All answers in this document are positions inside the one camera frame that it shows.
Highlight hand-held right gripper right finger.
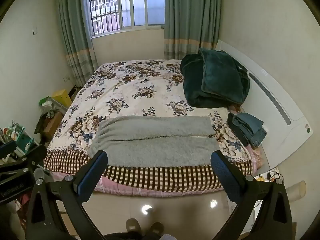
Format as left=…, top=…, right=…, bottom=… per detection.
left=210, top=151, right=293, bottom=240

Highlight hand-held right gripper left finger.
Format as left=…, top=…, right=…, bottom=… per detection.
left=25, top=150, right=108, bottom=240

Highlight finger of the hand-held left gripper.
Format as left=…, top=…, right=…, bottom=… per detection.
left=0, top=145, right=47, bottom=174
left=0, top=140, right=17, bottom=158

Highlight grey fluffy towel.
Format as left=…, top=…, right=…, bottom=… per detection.
left=89, top=116, right=220, bottom=168

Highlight teal storage rack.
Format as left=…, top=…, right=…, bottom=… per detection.
left=0, top=124, right=34, bottom=155

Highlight brown cardboard box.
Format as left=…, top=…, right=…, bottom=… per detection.
left=35, top=111, right=64, bottom=140

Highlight folded blue jeans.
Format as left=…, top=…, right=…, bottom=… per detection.
left=227, top=112, right=267, bottom=148

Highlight green and white package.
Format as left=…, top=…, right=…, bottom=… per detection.
left=39, top=96, right=68, bottom=113

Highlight yellow box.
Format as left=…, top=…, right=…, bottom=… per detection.
left=52, top=89, right=73, bottom=107

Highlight white headboard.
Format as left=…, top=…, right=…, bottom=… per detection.
left=215, top=40, right=313, bottom=170

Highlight beige cylinder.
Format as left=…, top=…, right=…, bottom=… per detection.
left=285, top=181, right=307, bottom=202

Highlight person's right slipper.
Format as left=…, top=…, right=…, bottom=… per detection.
left=149, top=222, right=164, bottom=234

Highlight dark green blanket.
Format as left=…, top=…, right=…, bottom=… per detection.
left=180, top=48, right=251, bottom=108

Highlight floral printed blanket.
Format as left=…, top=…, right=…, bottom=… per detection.
left=44, top=59, right=253, bottom=193

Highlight green striped curtain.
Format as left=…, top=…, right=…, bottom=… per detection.
left=55, top=0, right=98, bottom=88
left=164, top=0, right=222, bottom=60

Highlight barred window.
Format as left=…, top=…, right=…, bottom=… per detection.
left=86, top=0, right=166, bottom=38

